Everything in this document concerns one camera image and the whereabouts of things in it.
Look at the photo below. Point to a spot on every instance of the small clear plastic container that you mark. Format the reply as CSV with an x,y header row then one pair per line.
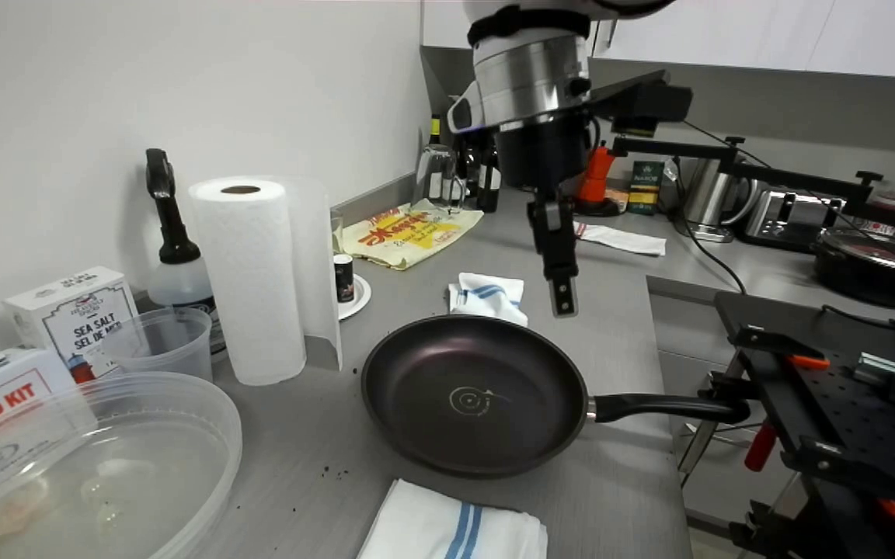
x,y
172,345

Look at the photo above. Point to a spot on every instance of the stainless steel kettle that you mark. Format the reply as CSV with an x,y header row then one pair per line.
x,y
713,196

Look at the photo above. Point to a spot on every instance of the black camera on boom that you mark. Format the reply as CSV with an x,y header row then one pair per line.
x,y
636,80

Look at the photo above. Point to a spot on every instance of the white first aid kit box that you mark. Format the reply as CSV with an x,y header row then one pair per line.
x,y
2,403

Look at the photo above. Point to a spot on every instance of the white sea salt box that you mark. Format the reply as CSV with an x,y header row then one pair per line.
x,y
79,320

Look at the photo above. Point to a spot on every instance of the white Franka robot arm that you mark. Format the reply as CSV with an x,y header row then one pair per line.
x,y
528,79

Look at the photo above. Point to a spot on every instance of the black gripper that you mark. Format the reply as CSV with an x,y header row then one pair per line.
x,y
535,151

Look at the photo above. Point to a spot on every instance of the black round skillet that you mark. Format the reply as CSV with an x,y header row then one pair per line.
x,y
878,264

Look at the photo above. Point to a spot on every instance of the clear bottle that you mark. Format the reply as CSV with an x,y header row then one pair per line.
x,y
445,174

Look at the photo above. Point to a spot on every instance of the white towel with blue stripes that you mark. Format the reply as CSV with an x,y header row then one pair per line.
x,y
416,528
489,295

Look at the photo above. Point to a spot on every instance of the stainless steel toaster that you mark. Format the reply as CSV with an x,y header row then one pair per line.
x,y
793,216

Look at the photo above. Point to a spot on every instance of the black breadboard table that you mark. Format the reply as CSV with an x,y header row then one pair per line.
x,y
861,413

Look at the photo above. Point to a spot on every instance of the white paper towel roll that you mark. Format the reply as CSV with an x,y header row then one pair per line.
x,y
251,279

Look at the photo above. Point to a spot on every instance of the large clear plastic bowl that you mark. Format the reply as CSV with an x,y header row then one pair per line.
x,y
157,468

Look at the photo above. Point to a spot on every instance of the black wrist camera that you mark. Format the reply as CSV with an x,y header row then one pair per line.
x,y
661,109

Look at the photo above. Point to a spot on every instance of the green box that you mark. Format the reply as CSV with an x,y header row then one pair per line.
x,y
648,187

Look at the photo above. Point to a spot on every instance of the orange red kettle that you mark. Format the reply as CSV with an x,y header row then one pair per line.
x,y
594,174

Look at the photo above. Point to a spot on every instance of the round white plate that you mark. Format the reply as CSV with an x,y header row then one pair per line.
x,y
360,298

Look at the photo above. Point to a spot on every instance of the spray bottle with black trigger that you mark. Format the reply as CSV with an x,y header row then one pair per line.
x,y
162,187

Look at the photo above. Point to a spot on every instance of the folded white paper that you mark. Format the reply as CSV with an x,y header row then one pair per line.
x,y
623,240

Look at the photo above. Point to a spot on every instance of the dark nonstick frying pan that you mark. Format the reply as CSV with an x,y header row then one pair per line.
x,y
467,397

